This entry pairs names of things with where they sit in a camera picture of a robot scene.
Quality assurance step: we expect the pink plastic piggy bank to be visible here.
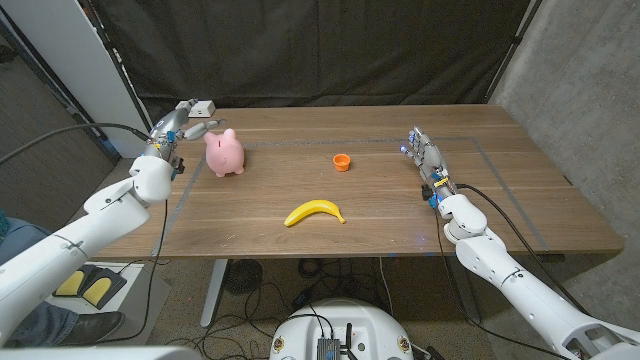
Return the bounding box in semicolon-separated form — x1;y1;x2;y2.
203;128;246;179

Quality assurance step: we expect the black leather shoe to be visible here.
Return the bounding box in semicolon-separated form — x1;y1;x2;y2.
59;310;126;346

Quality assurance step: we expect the person leg in blue jeans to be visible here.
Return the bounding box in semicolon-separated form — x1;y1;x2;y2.
0;214;81;349

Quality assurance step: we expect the tall white panel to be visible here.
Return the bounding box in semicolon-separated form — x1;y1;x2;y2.
0;0;156;159

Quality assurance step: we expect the black coiled floor cable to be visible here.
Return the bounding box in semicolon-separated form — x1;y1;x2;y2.
298;257;326;279

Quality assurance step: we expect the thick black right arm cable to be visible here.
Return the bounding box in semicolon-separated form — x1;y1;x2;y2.
454;182;591;316

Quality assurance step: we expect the grey table leg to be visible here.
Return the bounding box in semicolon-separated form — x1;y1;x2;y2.
447;257;482;326

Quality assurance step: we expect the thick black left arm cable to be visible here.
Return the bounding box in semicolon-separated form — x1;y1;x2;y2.
0;122;151;166

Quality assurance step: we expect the black backdrop stand pole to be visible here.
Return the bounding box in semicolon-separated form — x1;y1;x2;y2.
77;0;160;144
484;0;544;104

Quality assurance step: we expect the black backdrop curtain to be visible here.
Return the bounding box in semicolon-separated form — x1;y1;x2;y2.
79;0;544;139

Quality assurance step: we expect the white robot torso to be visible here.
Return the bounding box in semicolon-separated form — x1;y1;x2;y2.
269;298;415;360

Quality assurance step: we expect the white power strip box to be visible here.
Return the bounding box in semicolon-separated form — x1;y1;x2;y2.
175;100;217;119

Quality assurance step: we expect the black round floor fan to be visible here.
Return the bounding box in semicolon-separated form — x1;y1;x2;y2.
223;258;264;296

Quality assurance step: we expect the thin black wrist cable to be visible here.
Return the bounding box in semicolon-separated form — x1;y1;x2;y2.
142;198;170;341
432;208;569;360

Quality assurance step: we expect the white table leg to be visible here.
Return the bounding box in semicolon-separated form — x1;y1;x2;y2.
200;258;230;329

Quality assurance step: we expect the white pedal platform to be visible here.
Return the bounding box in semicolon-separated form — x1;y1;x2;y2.
44;259;174;346

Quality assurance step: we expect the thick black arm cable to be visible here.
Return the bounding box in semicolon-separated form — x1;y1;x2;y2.
454;182;591;316
0;122;151;166

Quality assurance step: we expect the thin black left wrist cable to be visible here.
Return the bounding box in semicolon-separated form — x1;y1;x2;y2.
142;198;170;341

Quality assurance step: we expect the yellow toy banana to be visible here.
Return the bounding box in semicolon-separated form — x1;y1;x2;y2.
283;199;347;228

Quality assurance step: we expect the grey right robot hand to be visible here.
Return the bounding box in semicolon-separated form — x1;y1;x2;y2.
398;125;459;209

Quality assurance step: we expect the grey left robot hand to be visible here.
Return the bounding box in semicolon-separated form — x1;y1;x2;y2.
144;98;227;176

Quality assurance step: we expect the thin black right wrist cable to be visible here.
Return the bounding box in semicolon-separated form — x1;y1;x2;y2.
432;208;569;360

